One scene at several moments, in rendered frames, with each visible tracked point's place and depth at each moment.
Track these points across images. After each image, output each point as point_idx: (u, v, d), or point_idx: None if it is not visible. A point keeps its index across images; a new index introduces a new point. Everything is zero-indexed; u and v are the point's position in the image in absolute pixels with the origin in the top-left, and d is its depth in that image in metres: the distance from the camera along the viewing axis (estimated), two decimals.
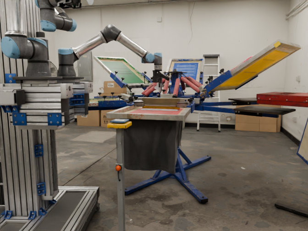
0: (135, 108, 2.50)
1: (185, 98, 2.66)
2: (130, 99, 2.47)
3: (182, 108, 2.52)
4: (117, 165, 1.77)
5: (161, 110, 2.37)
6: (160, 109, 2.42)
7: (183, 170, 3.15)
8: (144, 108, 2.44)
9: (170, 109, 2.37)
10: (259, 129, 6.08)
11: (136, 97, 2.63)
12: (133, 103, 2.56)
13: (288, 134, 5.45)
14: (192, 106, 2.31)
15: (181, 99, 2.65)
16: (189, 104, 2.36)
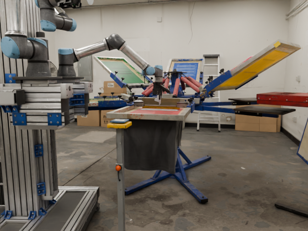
0: (135, 108, 2.50)
1: (185, 98, 2.66)
2: (130, 99, 2.47)
3: (182, 108, 2.52)
4: (117, 165, 1.77)
5: (161, 110, 2.37)
6: (160, 109, 2.42)
7: (183, 170, 3.15)
8: (144, 108, 2.44)
9: (170, 109, 2.37)
10: (259, 129, 6.08)
11: (136, 97, 2.63)
12: (133, 103, 2.56)
13: (288, 134, 5.45)
14: (192, 106, 2.31)
15: (181, 99, 2.65)
16: (189, 104, 2.36)
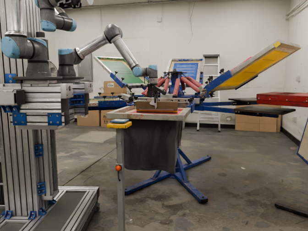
0: (135, 108, 2.50)
1: (185, 98, 2.66)
2: (130, 99, 2.47)
3: (182, 108, 2.52)
4: (117, 165, 1.77)
5: None
6: None
7: (183, 170, 3.15)
8: None
9: None
10: (259, 129, 6.08)
11: (136, 97, 2.63)
12: (133, 103, 2.56)
13: (288, 134, 5.45)
14: (192, 106, 2.31)
15: (181, 99, 2.65)
16: (189, 104, 2.36)
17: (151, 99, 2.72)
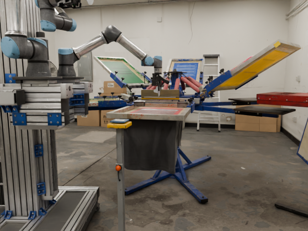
0: (135, 108, 2.50)
1: (185, 98, 2.66)
2: (130, 99, 2.47)
3: (182, 108, 2.52)
4: (117, 165, 1.77)
5: (161, 110, 2.37)
6: (160, 109, 2.42)
7: (183, 170, 3.15)
8: (144, 108, 2.44)
9: (170, 109, 2.37)
10: (259, 129, 6.08)
11: (136, 97, 2.63)
12: (133, 103, 2.56)
13: (288, 134, 5.45)
14: (192, 106, 2.31)
15: (181, 99, 2.65)
16: (189, 104, 2.36)
17: None
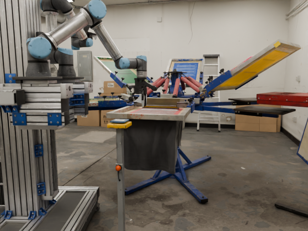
0: (135, 108, 2.50)
1: (185, 98, 2.66)
2: (130, 99, 2.47)
3: (182, 108, 2.52)
4: (117, 165, 1.77)
5: (161, 110, 2.37)
6: (160, 109, 2.42)
7: (183, 170, 3.15)
8: (144, 108, 2.44)
9: (170, 109, 2.37)
10: (259, 129, 6.08)
11: (136, 97, 2.63)
12: (133, 103, 2.56)
13: (288, 134, 5.45)
14: (192, 106, 2.31)
15: (181, 99, 2.65)
16: (189, 104, 2.36)
17: None
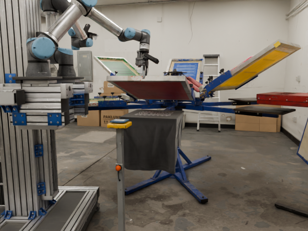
0: None
1: None
2: None
3: (182, 97, 2.50)
4: (117, 165, 1.77)
5: (161, 93, 2.35)
6: None
7: (183, 170, 3.15)
8: None
9: None
10: (259, 129, 6.08)
11: None
12: None
13: (288, 134, 5.45)
14: (192, 89, 2.30)
15: None
16: None
17: None
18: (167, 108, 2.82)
